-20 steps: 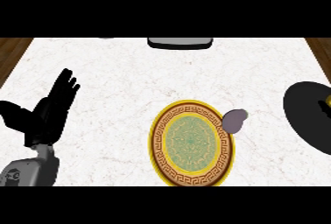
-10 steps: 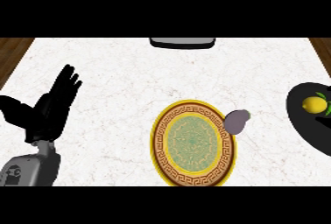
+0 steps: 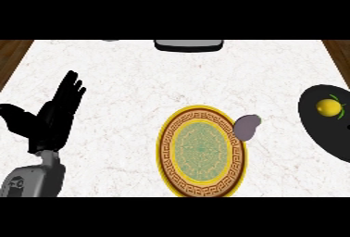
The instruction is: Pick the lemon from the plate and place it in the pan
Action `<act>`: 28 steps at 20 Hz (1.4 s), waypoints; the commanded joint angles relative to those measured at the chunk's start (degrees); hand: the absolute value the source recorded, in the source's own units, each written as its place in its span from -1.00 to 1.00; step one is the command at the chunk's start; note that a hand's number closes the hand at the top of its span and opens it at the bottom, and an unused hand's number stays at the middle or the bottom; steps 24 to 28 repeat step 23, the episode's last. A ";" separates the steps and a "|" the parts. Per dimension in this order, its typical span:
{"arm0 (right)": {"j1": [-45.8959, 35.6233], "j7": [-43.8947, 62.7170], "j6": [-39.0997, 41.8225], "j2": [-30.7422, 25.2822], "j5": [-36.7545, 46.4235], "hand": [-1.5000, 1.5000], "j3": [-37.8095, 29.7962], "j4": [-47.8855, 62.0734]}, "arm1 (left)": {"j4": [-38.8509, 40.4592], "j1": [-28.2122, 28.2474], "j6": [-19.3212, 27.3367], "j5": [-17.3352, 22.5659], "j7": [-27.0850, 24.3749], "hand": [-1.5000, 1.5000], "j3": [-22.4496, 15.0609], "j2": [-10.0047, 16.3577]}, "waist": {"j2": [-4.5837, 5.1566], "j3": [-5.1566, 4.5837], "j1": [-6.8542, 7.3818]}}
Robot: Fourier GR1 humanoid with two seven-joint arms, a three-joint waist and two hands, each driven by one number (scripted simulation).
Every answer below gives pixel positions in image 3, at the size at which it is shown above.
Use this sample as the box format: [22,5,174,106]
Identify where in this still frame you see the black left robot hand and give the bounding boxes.
[0,69,87,155]

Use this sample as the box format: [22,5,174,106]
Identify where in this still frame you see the black pan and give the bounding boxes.
[297,84,350,164]

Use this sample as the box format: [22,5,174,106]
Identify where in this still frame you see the yellow lemon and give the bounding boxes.
[315,98,343,118]

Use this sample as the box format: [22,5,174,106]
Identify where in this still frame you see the grey and black appliance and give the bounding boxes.
[154,39,226,54]

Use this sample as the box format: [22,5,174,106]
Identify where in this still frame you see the purple eggplant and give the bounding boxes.
[232,114,263,143]

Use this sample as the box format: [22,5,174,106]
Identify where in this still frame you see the yellow patterned plate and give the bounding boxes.
[157,105,248,198]

